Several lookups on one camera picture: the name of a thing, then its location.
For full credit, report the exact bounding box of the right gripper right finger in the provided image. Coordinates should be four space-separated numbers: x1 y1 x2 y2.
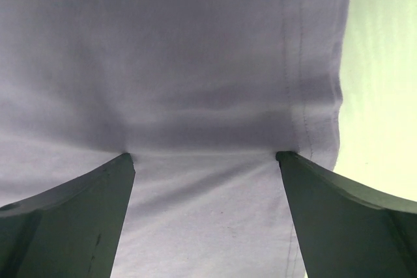
276 152 416 277

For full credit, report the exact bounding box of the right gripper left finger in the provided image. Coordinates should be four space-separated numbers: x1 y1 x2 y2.
1 153 136 277

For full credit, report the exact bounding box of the purple t-shirt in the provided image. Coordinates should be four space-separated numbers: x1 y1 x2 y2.
1 0 349 277

